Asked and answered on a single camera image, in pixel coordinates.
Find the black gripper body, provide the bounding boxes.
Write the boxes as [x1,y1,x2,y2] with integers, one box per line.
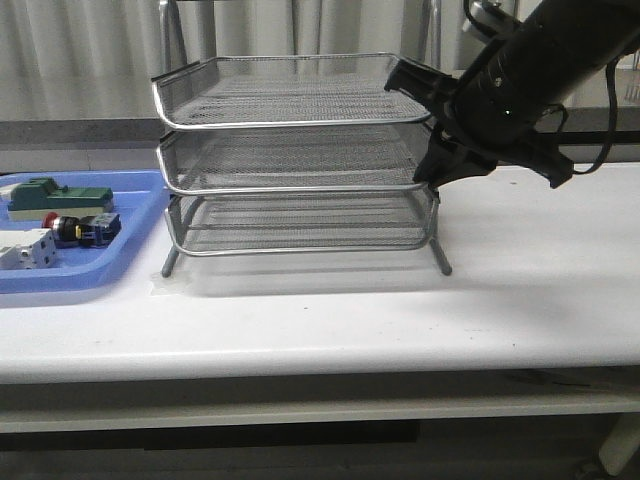
[434,80,572,188]

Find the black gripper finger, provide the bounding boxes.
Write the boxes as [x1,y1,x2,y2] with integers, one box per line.
[412,131,496,189]
[384,60,458,118]

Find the silver mesh tray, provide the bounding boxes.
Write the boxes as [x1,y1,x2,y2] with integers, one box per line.
[152,53,431,131]
[165,190,439,257]
[156,124,430,196]

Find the red emergency stop button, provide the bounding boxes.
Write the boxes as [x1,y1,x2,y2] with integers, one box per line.
[42,212,122,248]

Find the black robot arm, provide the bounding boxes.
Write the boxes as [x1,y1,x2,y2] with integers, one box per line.
[384,1,639,189]

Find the blue plastic tray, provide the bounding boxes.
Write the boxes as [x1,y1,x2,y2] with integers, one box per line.
[1,170,169,294]

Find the green and white terminal block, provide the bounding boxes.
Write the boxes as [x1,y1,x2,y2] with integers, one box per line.
[1,177,114,221]

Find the silver wire rack frame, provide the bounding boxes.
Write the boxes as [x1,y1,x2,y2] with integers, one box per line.
[159,1,452,276]

